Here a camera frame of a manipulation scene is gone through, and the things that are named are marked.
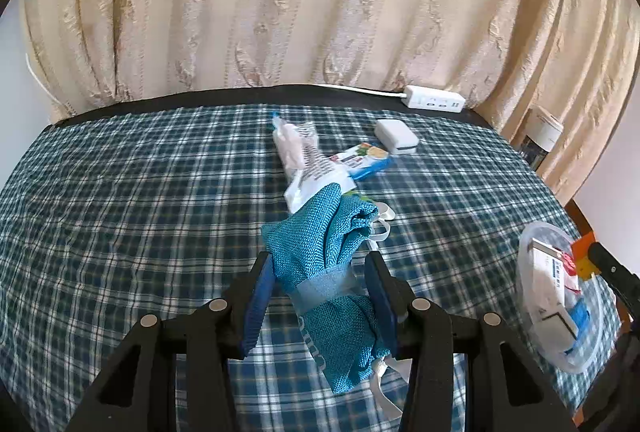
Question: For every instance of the blue snack packet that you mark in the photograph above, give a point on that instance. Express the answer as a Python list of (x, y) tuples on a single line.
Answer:
[(367, 160)]

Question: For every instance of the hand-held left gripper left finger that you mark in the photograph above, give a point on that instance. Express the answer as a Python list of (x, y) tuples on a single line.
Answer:
[(255, 307)]

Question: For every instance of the white plastic packet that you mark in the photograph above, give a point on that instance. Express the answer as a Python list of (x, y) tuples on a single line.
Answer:
[(300, 152)]

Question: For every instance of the colourful toy cube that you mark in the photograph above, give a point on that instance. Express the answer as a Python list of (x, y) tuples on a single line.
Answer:
[(582, 262)]

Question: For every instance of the wide beige patterned curtain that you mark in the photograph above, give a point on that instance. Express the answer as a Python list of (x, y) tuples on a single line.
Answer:
[(250, 2)]

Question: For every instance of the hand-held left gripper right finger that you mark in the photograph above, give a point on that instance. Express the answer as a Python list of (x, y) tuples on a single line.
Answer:
[(382, 307)]

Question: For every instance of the blue plaid tablecloth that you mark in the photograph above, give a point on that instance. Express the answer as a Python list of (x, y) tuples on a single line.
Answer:
[(150, 212)]

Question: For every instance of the clear plastic bowl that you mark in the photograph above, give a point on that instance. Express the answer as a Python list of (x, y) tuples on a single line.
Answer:
[(530, 262)]

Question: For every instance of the white medicine box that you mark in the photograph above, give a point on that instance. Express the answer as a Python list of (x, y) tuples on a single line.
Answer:
[(547, 277)]

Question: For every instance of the white tower fan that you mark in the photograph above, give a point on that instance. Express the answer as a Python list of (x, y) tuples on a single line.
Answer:
[(542, 137)]

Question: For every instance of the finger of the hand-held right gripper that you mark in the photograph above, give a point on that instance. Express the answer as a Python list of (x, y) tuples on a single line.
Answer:
[(612, 269)]

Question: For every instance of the narrow beige patterned curtain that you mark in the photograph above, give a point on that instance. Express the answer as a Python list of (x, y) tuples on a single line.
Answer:
[(590, 62)]

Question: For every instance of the small blue packet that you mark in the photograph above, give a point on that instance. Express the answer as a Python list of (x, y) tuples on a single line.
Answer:
[(582, 317)]

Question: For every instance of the white rounded device box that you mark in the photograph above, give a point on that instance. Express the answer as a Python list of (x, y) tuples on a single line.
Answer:
[(395, 137)]

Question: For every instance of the blue woven cloth bag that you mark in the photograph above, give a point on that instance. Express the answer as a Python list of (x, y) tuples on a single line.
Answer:
[(320, 237)]

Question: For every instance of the red and white packet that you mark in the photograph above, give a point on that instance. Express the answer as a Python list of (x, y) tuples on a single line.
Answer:
[(570, 264)]

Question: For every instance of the white power strip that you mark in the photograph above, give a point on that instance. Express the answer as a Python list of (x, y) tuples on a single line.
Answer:
[(435, 98)]

